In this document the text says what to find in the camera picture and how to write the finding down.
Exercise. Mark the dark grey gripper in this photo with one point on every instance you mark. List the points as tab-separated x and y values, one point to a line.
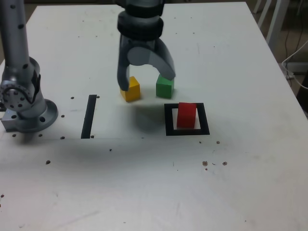
144	43

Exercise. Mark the yellow cube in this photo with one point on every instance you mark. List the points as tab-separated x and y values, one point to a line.
133	92

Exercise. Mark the green cube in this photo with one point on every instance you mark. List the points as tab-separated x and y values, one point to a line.
164	90

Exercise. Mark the red cube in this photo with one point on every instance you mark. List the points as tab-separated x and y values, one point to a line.
186	115

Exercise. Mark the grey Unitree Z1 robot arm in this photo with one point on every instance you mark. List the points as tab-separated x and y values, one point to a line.
16	72

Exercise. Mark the black tape square outline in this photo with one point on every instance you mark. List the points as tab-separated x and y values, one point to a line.
168	120

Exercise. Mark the black tape strip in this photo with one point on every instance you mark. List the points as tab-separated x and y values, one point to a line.
87	120

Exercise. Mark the white furniture leg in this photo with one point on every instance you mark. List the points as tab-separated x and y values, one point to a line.
264	10
256	6
276	21

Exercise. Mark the dark brown furniture piece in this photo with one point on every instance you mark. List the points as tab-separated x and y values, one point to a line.
303	96

